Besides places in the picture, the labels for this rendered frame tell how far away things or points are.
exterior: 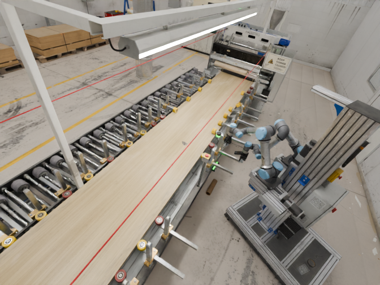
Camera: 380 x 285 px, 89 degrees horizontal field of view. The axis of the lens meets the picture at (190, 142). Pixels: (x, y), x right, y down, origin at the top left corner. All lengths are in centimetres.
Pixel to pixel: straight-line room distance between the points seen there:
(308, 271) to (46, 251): 271
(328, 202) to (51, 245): 239
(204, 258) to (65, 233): 163
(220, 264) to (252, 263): 42
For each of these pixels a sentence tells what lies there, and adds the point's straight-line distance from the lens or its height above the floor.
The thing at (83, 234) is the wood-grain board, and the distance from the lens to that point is 198.
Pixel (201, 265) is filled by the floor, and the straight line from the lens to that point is 280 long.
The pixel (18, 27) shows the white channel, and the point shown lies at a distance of 145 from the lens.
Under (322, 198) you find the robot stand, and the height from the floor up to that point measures 123.
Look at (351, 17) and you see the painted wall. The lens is 1098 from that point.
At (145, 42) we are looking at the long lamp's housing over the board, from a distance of 103.
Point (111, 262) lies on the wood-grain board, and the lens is 185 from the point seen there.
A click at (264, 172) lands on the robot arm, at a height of 125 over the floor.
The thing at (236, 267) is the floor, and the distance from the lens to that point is 291.
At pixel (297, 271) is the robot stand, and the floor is 21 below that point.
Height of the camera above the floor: 265
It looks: 42 degrees down
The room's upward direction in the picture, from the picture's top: 11 degrees clockwise
